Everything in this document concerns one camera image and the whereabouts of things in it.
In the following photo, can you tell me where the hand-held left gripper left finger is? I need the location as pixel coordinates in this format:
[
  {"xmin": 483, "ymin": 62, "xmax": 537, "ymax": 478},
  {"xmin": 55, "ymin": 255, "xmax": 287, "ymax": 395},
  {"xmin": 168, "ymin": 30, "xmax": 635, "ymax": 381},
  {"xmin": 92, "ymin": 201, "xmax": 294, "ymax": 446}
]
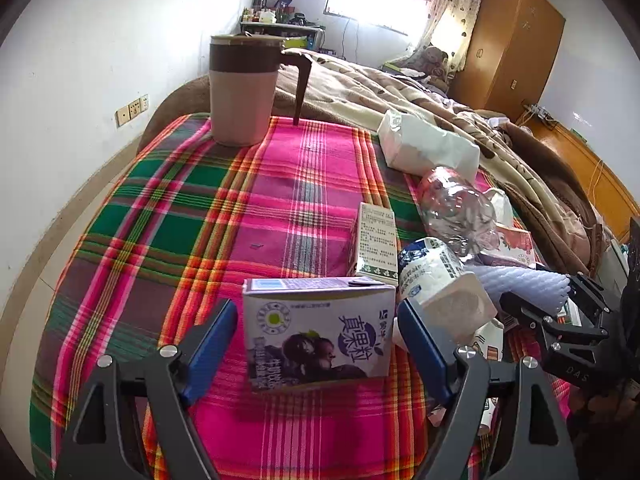
[{"xmin": 52, "ymin": 299, "xmax": 240, "ymax": 480}]

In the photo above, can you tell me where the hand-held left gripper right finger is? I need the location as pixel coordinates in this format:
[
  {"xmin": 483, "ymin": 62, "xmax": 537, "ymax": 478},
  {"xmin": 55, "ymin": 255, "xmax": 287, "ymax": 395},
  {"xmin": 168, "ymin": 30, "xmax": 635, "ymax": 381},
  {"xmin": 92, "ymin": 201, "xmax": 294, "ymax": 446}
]
[{"xmin": 395, "ymin": 302, "xmax": 581, "ymax": 480}]

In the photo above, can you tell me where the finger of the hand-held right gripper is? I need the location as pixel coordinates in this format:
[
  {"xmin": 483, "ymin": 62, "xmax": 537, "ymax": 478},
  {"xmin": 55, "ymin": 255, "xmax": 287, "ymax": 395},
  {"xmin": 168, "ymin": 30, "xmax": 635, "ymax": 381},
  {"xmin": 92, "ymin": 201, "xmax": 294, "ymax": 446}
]
[
  {"xmin": 499, "ymin": 290, "xmax": 608, "ymax": 357},
  {"xmin": 567, "ymin": 274, "xmax": 623, "ymax": 333}
]

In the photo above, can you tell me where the white foam sleeve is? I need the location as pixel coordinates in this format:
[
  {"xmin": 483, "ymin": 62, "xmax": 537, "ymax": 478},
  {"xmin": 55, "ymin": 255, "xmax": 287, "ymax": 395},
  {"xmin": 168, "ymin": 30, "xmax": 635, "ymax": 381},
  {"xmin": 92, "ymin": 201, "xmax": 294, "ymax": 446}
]
[{"xmin": 472, "ymin": 265, "xmax": 572, "ymax": 313}]

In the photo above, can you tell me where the white yogurt bottle blue label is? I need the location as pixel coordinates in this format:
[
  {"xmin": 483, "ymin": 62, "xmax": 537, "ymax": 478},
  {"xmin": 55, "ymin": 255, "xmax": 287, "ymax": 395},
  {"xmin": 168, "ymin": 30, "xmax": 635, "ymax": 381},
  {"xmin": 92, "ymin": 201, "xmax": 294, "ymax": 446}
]
[{"xmin": 397, "ymin": 237, "xmax": 498, "ymax": 346}]

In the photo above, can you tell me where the red white carton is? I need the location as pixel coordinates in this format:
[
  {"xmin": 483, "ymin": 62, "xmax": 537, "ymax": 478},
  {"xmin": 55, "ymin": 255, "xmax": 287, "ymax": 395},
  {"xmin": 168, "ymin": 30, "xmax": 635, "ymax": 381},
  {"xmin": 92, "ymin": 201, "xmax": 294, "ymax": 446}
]
[{"xmin": 495, "ymin": 225, "xmax": 543, "ymax": 266}]

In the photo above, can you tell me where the purple drink carton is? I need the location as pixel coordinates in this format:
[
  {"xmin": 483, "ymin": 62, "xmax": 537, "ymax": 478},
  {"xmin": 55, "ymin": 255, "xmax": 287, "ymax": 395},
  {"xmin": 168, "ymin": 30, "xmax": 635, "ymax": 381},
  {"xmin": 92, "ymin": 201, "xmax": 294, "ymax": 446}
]
[{"xmin": 242, "ymin": 277, "xmax": 397, "ymax": 393}]

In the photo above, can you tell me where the clear plastic bottle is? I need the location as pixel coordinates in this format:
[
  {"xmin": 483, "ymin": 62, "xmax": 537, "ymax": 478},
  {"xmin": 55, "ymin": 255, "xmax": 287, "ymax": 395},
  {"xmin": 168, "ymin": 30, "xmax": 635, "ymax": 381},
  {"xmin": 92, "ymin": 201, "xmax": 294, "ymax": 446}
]
[{"xmin": 416, "ymin": 165, "xmax": 501, "ymax": 258}]

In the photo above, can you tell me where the crumpled white wrapper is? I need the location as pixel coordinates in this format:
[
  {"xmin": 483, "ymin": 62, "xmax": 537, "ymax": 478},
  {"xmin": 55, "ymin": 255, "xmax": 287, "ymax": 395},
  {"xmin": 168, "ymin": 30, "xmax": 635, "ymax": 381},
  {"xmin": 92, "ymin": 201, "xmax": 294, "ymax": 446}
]
[{"xmin": 470, "ymin": 317, "xmax": 506, "ymax": 363}]

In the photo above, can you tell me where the small green white box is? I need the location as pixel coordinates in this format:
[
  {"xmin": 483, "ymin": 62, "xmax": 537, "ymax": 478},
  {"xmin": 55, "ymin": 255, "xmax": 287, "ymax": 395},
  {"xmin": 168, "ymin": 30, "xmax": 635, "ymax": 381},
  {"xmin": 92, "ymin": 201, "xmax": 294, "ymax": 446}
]
[{"xmin": 348, "ymin": 202, "xmax": 399, "ymax": 287}]

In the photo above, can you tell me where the wooden headboard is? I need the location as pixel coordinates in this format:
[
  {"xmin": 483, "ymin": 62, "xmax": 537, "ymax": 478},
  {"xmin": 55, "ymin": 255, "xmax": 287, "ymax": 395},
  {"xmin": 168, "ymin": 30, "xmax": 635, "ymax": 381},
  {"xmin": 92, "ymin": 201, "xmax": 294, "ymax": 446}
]
[{"xmin": 520, "ymin": 115, "xmax": 640, "ymax": 241}]

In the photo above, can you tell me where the white crumpled tissue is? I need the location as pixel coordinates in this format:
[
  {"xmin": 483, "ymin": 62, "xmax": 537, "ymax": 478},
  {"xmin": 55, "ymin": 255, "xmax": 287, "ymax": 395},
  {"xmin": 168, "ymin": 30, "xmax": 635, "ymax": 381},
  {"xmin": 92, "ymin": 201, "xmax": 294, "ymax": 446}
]
[{"xmin": 485, "ymin": 187, "xmax": 515, "ymax": 226}]

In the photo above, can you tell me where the plaid pink green cloth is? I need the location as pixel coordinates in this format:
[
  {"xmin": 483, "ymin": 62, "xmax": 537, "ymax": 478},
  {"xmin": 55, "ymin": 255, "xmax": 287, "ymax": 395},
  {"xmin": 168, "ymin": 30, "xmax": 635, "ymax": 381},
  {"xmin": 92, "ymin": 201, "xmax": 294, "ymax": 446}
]
[{"xmin": 29, "ymin": 112, "xmax": 573, "ymax": 480}]

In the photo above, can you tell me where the white tissue pack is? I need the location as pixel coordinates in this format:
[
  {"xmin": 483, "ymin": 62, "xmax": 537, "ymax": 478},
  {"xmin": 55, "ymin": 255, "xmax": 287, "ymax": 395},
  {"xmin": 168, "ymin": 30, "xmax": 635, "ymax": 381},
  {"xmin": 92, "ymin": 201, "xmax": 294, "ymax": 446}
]
[{"xmin": 376, "ymin": 109, "xmax": 481, "ymax": 181}]

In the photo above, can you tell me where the beige mug with brown lid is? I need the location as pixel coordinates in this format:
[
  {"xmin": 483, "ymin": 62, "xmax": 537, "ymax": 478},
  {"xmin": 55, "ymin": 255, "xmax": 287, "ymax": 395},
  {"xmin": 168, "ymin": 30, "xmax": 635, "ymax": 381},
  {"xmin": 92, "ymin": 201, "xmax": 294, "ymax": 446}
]
[{"xmin": 208, "ymin": 33, "xmax": 313, "ymax": 147}]

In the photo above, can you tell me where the brown beige blanket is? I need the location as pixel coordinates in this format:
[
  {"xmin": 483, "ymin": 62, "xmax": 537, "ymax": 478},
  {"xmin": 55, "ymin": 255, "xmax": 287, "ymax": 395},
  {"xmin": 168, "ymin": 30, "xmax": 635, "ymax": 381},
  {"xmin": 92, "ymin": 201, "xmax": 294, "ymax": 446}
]
[{"xmin": 137, "ymin": 47, "xmax": 608, "ymax": 281}]

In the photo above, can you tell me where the wooden wardrobe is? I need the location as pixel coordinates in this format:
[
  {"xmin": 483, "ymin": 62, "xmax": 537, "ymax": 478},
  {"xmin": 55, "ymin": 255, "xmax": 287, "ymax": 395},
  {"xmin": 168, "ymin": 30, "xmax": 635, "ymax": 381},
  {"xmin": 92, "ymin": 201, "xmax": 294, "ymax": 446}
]
[{"xmin": 450, "ymin": 0, "xmax": 567, "ymax": 111}]

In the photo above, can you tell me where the brown teddy bear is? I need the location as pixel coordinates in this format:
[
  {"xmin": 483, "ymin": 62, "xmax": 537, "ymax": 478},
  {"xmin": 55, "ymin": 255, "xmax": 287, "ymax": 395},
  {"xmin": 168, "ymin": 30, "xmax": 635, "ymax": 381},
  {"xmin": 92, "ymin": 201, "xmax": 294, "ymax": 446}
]
[{"xmin": 415, "ymin": 46, "xmax": 451, "ymax": 91}]

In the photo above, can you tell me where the cluttered shelf table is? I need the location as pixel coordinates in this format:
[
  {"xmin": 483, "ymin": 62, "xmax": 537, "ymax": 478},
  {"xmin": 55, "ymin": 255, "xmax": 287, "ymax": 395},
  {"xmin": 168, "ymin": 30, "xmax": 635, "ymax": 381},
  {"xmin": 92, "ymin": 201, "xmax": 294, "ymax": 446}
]
[{"xmin": 239, "ymin": 20, "xmax": 326, "ymax": 53}]

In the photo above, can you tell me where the patterned curtain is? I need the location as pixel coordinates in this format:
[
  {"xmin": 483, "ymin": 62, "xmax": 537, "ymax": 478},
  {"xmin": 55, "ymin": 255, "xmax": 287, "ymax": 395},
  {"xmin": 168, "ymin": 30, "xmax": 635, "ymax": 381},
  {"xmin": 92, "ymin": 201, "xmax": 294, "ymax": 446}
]
[{"xmin": 412, "ymin": 0, "xmax": 486, "ymax": 76}]

